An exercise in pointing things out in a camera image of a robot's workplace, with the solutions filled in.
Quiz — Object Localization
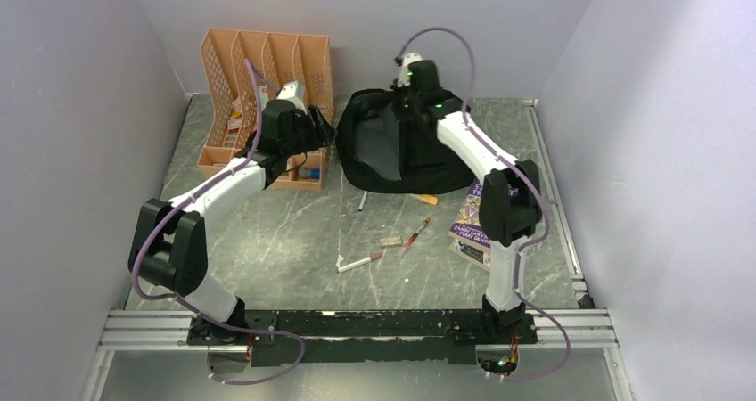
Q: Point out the black student backpack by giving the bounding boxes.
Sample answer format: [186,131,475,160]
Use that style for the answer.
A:
[335,89,475,194]

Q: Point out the purple storey treehouse book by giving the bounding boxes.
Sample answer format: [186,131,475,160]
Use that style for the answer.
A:
[448,179,490,251]

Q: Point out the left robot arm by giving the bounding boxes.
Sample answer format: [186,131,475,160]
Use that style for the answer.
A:
[128,98,335,344]

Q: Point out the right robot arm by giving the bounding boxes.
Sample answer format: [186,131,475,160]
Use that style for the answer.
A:
[395,53,545,342]

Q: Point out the blue cap item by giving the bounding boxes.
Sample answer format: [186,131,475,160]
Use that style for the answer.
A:
[298,168,321,180]

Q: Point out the red white staples box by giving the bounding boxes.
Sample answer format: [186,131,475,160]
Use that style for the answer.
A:
[226,111,242,132]

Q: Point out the peach plastic desk organizer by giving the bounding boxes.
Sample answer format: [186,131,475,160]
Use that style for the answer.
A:
[197,29,334,177]

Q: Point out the blue white marker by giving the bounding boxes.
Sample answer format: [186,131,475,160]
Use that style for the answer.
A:
[357,191,369,212]

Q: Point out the small brown eraser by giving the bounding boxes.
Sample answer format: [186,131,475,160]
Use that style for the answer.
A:
[380,236,403,248]

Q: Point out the white brown pen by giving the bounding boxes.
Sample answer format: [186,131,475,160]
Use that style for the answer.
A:
[335,252,383,274]

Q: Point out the yellow highlighter pen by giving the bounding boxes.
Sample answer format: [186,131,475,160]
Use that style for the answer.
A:
[412,194,439,206]

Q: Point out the red pen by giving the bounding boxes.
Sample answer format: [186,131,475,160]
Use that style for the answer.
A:
[403,217,431,250]

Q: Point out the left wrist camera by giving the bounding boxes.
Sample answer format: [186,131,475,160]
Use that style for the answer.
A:
[276,80,307,112]

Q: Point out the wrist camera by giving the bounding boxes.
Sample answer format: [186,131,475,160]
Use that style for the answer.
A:
[394,53,423,72]
[276,80,307,112]

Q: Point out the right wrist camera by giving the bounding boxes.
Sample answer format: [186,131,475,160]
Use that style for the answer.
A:
[394,53,423,72]

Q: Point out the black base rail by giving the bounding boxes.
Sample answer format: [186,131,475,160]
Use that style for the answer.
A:
[186,308,538,367]

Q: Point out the aluminium frame rail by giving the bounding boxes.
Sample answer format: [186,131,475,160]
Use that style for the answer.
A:
[98,309,619,353]

